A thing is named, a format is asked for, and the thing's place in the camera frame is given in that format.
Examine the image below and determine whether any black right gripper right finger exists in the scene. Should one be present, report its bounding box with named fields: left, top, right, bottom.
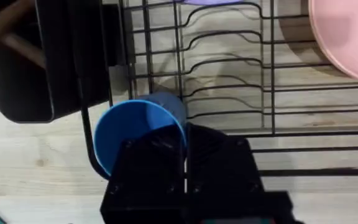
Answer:
left=186, top=122, right=265, bottom=195

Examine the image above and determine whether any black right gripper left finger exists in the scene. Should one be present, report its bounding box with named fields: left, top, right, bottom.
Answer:
left=100, top=124, right=186, bottom=215

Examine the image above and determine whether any blue plastic cup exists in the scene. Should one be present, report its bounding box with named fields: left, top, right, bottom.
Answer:
left=93, top=91, right=188, bottom=180

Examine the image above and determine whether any black cutlery holder box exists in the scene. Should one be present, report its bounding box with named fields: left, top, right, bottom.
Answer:
left=0, top=0, right=127, bottom=124

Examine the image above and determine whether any purple plate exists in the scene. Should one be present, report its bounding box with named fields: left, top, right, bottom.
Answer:
left=178, top=0, right=246, bottom=6

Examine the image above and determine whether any pink plate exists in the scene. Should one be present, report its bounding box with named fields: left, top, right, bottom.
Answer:
left=307, top=0, right=358, bottom=86

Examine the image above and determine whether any black wire dish rack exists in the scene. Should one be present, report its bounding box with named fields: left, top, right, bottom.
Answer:
left=78, top=0, right=358, bottom=182

